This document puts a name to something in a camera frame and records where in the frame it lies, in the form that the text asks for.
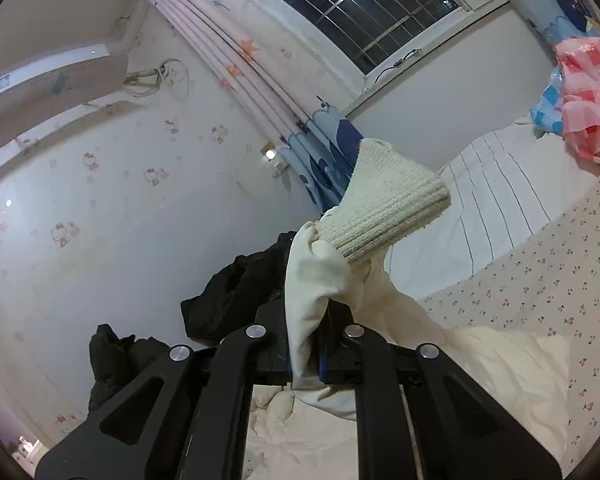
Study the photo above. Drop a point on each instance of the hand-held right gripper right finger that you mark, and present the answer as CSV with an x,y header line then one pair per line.
x,y
330,360

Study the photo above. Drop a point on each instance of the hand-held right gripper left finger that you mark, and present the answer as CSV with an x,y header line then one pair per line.
x,y
272,360

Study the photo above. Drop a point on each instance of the cream sweatshirt with ribbed cuffs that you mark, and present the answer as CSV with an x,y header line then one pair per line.
x,y
310,285

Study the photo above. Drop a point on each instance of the black jacket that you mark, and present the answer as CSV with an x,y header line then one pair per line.
x,y
230,295

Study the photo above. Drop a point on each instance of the black cloth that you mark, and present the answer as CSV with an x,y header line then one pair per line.
x,y
112,360

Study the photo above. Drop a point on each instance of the white striped pillow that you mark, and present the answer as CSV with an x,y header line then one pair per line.
x,y
490,195

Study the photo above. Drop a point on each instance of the cherry print bed sheet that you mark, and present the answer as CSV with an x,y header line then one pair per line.
x,y
555,285

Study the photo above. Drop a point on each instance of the blue checkered plastic bag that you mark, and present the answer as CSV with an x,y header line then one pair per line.
x,y
547,107

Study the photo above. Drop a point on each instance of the barred window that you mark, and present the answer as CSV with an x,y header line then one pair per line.
x,y
380,5

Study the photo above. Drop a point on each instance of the pink checkered plastic bag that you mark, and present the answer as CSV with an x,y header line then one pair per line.
x,y
590,95

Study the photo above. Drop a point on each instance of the wall socket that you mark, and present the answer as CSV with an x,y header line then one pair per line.
x,y
270,152

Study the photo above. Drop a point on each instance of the wall air conditioner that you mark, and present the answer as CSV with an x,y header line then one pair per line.
x,y
45,95

